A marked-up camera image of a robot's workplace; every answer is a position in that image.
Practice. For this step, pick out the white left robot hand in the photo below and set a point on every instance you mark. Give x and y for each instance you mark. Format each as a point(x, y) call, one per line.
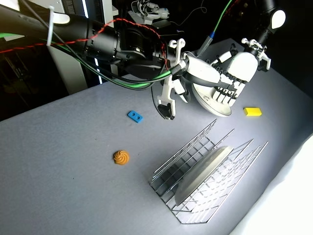
point(244, 66)

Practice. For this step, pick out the white plate thin dark rim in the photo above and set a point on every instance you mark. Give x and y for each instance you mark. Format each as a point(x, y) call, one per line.
point(207, 102)
point(203, 169)

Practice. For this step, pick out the grey adapter with blue plug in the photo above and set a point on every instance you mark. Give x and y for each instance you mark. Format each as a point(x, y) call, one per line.
point(207, 42)

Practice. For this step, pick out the yellow rectangular block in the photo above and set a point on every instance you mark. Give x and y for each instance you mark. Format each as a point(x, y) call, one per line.
point(253, 112)

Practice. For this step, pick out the grey box device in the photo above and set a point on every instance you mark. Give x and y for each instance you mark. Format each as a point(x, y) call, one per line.
point(161, 24)

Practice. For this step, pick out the spare white robot hand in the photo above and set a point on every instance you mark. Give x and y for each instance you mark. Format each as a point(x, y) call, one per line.
point(156, 12)

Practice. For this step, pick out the blue block with two holes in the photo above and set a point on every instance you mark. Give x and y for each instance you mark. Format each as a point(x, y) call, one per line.
point(135, 116)

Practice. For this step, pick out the orange swirl cookie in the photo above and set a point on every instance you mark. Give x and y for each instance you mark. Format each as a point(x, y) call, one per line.
point(121, 157)

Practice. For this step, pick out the robot column with light strip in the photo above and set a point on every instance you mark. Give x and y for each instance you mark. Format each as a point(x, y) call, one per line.
point(71, 73)

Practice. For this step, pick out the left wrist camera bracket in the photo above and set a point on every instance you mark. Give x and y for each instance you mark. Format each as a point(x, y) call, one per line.
point(265, 62)

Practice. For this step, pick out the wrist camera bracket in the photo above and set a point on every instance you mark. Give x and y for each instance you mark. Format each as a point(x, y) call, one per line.
point(168, 93)
point(265, 62)

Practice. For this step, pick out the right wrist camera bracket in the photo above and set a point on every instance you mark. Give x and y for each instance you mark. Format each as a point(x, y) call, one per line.
point(168, 93)

